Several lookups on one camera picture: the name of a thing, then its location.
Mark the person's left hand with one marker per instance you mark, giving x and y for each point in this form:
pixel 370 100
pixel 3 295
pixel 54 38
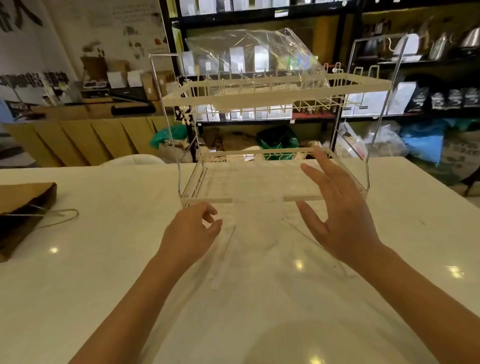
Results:
pixel 185 234

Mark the person's right hand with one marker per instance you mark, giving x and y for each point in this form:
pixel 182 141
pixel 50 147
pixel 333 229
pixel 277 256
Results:
pixel 347 225

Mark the person's right thumb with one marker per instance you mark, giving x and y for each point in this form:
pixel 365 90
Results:
pixel 310 219

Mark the person's right middle finger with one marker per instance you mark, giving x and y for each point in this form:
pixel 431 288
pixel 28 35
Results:
pixel 332 165

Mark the person's left thumb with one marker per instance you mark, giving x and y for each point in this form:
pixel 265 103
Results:
pixel 214 227

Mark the person's right forearm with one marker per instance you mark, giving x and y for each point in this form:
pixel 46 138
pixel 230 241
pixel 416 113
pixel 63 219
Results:
pixel 423 303

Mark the person's left forearm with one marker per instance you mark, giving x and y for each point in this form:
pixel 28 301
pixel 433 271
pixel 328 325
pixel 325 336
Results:
pixel 135 307

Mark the clear plastic drip tray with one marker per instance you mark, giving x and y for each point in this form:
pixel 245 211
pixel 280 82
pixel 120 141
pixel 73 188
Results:
pixel 258 240

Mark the dark green plastic bag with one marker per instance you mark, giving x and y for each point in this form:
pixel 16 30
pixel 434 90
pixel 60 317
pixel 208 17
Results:
pixel 277 140

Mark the crumpled clear plastic bags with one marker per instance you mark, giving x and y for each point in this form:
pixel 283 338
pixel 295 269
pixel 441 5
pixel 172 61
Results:
pixel 386 138

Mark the cream two-tier dish rack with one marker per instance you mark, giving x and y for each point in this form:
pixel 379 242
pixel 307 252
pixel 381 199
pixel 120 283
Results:
pixel 277 95

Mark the blue plastic bag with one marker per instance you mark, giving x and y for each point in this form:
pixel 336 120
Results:
pixel 425 144

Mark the white boxes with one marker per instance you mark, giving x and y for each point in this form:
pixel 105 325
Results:
pixel 403 97

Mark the teal plastic bag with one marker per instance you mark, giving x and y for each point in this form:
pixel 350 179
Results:
pixel 170 135

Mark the white chair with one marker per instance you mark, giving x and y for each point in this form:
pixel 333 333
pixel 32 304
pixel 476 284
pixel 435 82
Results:
pixel 131 160

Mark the black coffee bag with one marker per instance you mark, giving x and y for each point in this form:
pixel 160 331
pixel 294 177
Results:
pixel 419 98
pixel 438 100
pixel 472 97
pixel 454 98

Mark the burlap sack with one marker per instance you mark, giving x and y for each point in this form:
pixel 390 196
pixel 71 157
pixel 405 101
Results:
pixel 461 157

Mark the clear plastic bag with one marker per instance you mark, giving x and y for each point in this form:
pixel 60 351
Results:
pixel 258 52

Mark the white kettle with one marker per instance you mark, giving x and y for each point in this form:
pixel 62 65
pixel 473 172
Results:
pixel 411 47

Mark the black shelf unit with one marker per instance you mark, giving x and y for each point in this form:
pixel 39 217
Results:
pixel 348 22

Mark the cardboard box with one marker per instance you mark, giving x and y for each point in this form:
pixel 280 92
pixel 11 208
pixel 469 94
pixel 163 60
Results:
pixel 159 84

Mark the wooden counter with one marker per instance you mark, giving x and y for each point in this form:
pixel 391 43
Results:
pixel 86 138

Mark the steel kettle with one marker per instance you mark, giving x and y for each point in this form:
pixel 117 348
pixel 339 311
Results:
pixel 439 47
pixel 471 39

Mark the brown paper bag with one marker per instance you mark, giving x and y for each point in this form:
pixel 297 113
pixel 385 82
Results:
pixel 20 208

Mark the map wall poster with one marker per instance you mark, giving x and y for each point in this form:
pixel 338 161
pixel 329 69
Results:
pixel 127 26

